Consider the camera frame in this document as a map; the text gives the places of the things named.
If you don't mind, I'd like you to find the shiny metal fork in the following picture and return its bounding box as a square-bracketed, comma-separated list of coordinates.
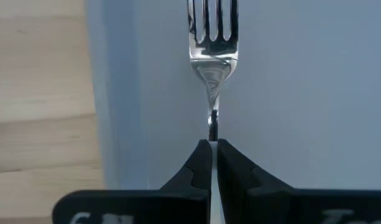
[186, 0, 239, 224]

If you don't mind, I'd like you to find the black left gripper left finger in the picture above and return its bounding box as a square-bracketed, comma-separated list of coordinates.
[52, 139, 213, 224]

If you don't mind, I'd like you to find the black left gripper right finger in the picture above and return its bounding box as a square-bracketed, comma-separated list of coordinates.
[217, 138, 381, 224]

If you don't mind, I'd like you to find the grey plastic tray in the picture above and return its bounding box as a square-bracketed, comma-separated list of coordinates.
[84, 0, 381, 191]

